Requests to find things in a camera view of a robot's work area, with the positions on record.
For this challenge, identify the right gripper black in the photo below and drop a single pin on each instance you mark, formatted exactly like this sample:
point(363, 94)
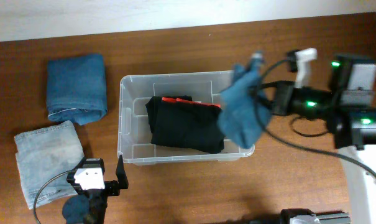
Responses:
point(283, 103)

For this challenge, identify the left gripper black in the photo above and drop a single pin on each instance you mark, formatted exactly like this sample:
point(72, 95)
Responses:
point(110, 186)

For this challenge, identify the small blue cloth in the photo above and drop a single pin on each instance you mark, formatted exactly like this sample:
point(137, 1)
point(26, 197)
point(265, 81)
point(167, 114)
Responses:
point(237, 120)

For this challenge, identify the black garment with red trim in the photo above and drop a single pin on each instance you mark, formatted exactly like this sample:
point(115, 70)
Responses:
point(188, 124)

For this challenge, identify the light blue jeans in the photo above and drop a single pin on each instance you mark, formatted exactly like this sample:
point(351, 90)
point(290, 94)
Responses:
point(45, 153)

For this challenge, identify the dark blue jeans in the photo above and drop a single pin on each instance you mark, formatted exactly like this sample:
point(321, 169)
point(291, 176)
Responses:
point(76, 89)

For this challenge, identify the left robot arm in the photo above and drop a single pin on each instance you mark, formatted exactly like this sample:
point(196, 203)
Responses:
point(91, 201)

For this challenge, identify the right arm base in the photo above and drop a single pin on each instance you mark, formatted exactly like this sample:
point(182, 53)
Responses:
point(303, 216)

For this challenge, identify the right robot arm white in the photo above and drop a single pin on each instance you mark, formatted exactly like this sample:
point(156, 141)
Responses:
point(350, 118)

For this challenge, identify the clear plastic storage bin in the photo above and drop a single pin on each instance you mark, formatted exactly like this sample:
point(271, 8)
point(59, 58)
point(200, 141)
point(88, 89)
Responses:
point(134, 135)

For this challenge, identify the black folded garment in bin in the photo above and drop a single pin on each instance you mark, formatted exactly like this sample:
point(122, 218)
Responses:
point(152, 108)

